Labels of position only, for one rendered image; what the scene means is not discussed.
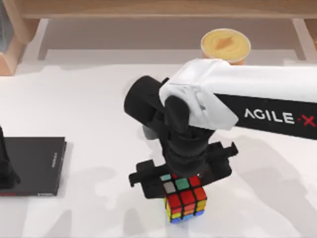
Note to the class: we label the black book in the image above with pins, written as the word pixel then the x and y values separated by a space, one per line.
pixel 32 163

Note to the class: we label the yellow cup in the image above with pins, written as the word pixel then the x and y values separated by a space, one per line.
pixel 225 45

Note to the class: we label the pale wooden shelf unit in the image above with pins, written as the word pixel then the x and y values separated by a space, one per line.
pixel 148 10

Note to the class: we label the multicoloured puzzle cube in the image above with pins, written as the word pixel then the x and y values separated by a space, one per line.
pixel 185 198

